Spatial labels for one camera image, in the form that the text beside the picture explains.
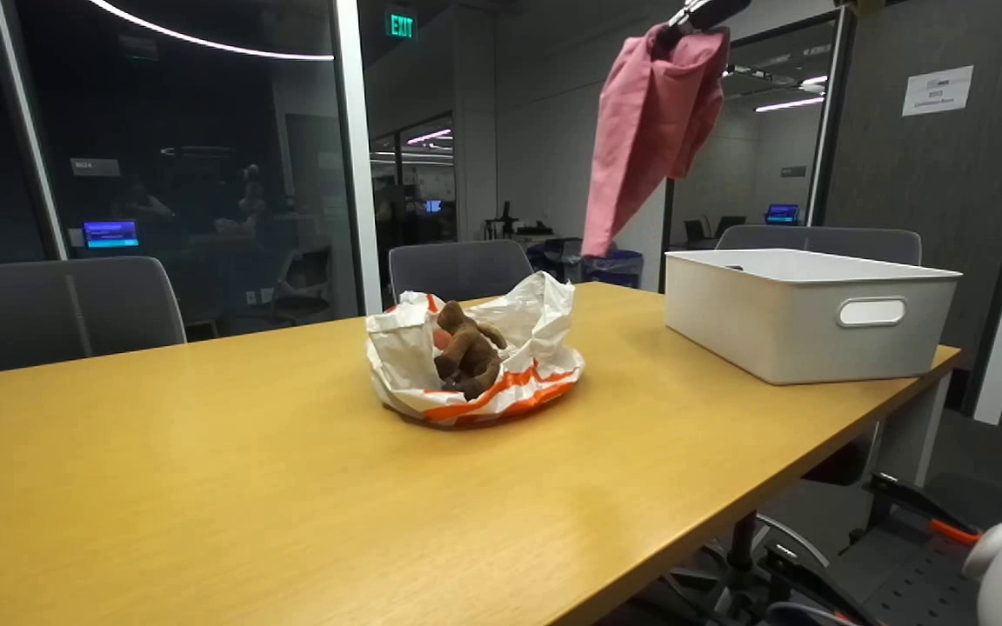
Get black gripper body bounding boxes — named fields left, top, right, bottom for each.
left=655, top=0, right=753, bottom=51

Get white orange carrier bag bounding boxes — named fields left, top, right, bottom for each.
left=365, top=272, right=586, bottom=428

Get grey chair far left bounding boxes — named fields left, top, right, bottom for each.
left=0, top=256, right=188, bottom=368

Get pink shirt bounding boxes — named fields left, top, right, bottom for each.
left=581, top=26, right=726, bottom=256

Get grey office chair right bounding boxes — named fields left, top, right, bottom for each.
left=716, top=227, right=923, bottom=265

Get orange handled tool on floor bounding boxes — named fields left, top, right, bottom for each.
left=866, top=472, right=979, bottom=545

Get white plastic storage bin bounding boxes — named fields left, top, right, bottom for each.
left=666, top=246, right=960, bottom=384

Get blue lit monitor screen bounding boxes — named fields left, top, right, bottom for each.
left=82, top=219, right=139, bottom=251

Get brown plush toy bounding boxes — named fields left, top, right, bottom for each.
left=436, top=304, right=504, bottom=401

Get paper sign on wall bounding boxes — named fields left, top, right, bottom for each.
left=902, top=68, right=973, bottom=117

